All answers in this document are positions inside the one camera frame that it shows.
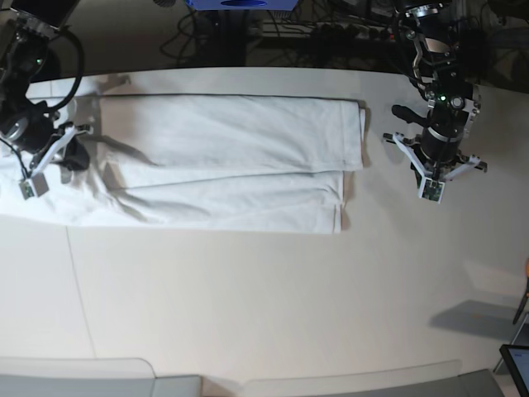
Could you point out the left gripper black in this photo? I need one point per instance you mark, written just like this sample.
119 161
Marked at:
440 148

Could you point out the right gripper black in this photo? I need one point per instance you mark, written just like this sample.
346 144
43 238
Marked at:
34 131

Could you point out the white T-shirt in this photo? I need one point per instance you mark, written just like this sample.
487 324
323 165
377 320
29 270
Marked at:
225 162

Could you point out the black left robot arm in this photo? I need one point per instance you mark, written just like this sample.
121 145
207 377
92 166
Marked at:
453 103

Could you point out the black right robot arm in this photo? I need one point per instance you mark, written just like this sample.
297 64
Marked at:
27 29

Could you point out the black tripod leg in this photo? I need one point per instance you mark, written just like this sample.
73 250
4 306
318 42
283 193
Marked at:
524 299

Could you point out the blue box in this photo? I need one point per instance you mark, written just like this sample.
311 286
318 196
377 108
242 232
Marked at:
217 5

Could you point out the grey chair left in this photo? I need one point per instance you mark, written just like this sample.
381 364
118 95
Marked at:
91 377

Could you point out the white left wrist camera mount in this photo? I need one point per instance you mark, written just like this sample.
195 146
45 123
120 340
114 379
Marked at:
433 177

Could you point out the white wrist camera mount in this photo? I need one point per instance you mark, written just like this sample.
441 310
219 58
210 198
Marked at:
433 177
34 184

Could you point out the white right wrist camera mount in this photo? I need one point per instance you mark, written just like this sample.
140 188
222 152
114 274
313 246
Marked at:
34 184

